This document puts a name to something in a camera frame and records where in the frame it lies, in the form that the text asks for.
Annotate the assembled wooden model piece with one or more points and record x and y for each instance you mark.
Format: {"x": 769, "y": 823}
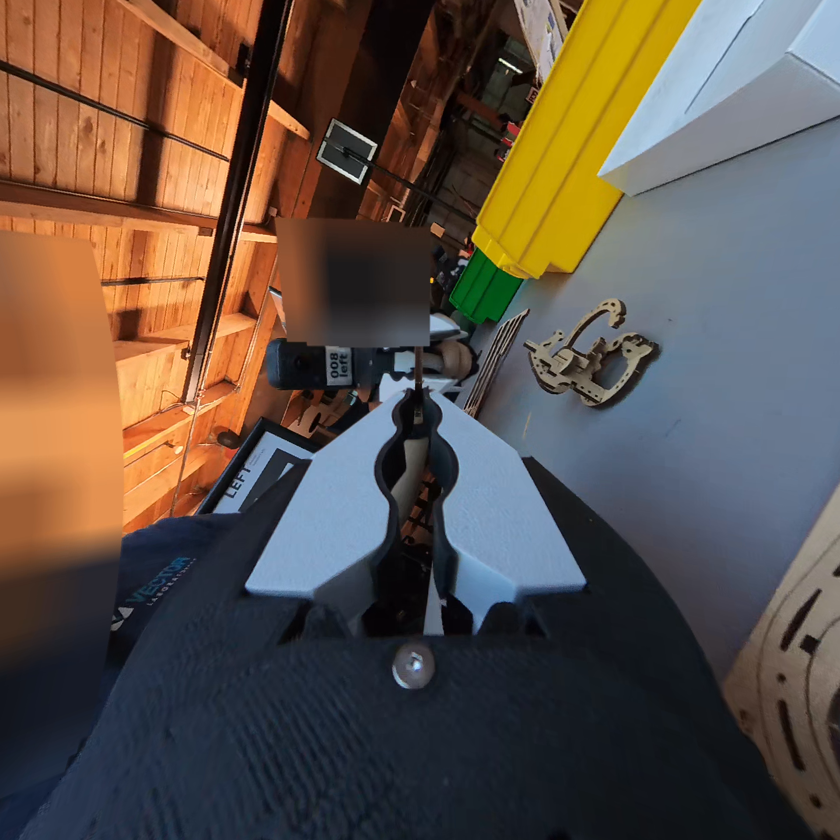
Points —
{"x": 571, "y": 374}

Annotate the person's navy clothing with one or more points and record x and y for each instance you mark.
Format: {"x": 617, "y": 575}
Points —
{"x": 164, "y": 564}

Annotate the white-framed ceiling light panel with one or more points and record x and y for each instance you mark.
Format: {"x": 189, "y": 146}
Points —
{"x": 338, "y": 141}

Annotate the green plastic bin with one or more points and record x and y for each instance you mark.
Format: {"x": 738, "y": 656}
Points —
{"x": 485, "y": 289}

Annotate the black ceiling rail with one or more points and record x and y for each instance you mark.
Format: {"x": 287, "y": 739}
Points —
{"x": 229, "y": 197}

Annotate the round wooden model part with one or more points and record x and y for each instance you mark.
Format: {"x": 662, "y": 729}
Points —
{"x": 456, "y": 359}

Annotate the slatted wooden part sheet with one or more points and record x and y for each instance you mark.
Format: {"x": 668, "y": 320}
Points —
{"x": 495, "y": 361}

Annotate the white cardboard box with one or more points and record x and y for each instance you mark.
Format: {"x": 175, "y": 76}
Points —
{"x": 722, "y": 98}

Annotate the small black dome fixture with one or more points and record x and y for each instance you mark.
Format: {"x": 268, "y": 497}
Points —
{"x": 225, "y": 440}

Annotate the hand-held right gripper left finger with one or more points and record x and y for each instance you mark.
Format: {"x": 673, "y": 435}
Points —
{"x": 328, "y": 512}

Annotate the large laser-cut wooden sheet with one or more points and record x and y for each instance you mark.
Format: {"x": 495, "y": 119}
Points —
{"x": 781, "y": 656}

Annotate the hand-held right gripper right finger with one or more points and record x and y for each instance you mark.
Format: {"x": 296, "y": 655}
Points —
{"x": 505, "y": 518}

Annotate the white printed board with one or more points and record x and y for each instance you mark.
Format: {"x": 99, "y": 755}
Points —
{"x": 544, "y": 33}

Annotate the stack of yellow plastic bins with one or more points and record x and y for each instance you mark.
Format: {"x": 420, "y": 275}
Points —
{"x": 558, "y": 164}

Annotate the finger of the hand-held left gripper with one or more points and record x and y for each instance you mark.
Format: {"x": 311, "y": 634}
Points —
{"x": 449, "y": 328}
{"x": 400, "y": 384}

